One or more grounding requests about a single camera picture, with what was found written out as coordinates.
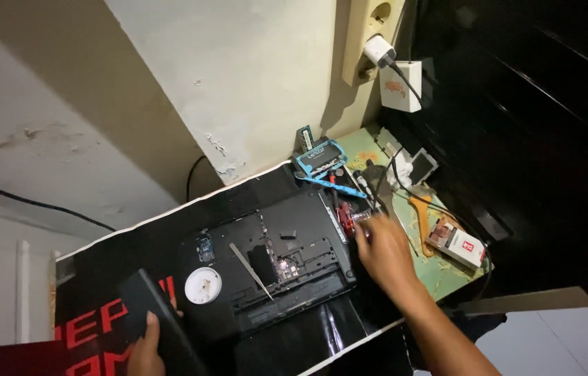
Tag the blue drive packaging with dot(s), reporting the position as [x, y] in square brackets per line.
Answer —
[320, 156]

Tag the white crumpled tissue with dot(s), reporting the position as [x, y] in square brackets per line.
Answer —
[402, 170]

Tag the white round container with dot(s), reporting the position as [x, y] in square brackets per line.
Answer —
[203, 285]

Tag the small blue circuit board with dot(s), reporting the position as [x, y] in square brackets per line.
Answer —
[206, 249]

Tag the person's right hand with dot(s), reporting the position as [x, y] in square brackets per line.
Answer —
[390, 256]

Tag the beige wall socket strip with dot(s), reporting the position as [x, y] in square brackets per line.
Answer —
[362, 21]

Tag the blue plastic pry tool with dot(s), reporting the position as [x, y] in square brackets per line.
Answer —
[333, 187]

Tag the person's left hand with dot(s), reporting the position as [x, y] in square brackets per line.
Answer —
[143, 355]

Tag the grey metal bracket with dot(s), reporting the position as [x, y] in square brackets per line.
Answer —
[389, 141]

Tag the green table cover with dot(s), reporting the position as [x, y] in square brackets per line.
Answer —
[445, 277]

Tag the small silver device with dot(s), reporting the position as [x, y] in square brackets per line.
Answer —
[422, 167]

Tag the metal tweezers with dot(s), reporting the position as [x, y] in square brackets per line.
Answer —
[249, 269]

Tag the black laptop base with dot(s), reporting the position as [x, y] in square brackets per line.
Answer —
[299, 219]

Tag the white and red cigarette pack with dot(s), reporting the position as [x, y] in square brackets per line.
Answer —
[456, 245]

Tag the dark red panel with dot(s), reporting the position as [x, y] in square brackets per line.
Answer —
[7, 360]

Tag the orange plastic tool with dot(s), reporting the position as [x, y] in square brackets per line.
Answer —
[423, 224]

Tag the black cabinet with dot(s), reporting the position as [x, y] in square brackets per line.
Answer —
[534, 130]

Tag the green memory stick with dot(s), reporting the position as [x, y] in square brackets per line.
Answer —
[305, 138]

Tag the person's right fingers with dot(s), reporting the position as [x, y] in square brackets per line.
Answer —
[366, 230]

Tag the white small box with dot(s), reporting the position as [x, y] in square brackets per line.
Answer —
[403, 94]

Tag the black mat with red letters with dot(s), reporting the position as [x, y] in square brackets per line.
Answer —
[116, 250]

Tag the small black plastic cover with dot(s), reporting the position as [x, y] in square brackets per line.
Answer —
[287, 235]

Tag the white charger plug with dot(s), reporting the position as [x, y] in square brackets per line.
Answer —
[378, 50]

